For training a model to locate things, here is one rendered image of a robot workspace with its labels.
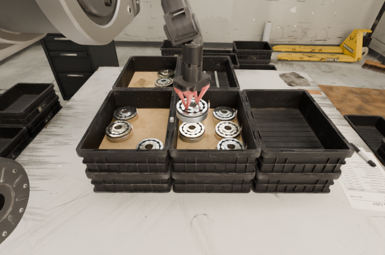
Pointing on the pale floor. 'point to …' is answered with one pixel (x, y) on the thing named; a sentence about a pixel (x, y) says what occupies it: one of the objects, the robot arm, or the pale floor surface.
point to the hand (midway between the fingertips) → (191, 102)
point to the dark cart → (75, 61)
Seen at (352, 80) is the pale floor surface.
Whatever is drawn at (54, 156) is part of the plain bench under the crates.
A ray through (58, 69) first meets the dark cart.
